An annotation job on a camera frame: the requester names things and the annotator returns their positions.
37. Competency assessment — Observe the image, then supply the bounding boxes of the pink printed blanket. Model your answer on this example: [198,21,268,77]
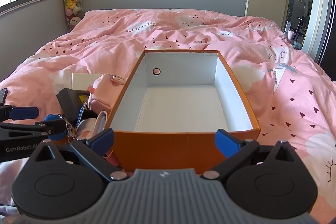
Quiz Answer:
[0,8,336,216]

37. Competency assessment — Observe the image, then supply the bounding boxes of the orange cardboard box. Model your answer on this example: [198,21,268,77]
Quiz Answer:
[104,49,261,174]

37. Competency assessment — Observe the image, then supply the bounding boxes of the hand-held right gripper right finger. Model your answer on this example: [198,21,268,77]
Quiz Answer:
[201,129,301,180]

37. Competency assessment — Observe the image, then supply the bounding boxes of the pink round pouch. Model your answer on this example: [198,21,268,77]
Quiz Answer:
[76,111,109,141]

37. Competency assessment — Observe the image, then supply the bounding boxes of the blue plush keychain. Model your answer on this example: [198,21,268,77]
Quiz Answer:
[44,114,76,142]

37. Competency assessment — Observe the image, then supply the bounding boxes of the pink plush keychain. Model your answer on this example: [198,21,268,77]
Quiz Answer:
[87,73,126,115]

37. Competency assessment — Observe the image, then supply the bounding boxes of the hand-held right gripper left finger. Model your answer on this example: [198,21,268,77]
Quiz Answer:
[28,129,130,182]

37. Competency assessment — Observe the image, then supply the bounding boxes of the white cardboard box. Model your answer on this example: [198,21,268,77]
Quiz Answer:
[72,72,106,91]

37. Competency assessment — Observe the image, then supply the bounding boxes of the clear tube of plush toys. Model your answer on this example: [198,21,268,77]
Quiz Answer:
[61,0,84,33]

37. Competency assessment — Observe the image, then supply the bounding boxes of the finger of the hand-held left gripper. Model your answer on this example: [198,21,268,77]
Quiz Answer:
[0,105,40,121]
[0,120,66,141]

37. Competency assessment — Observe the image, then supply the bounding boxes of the dark picture card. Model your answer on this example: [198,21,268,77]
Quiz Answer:
[56,88,90,123]

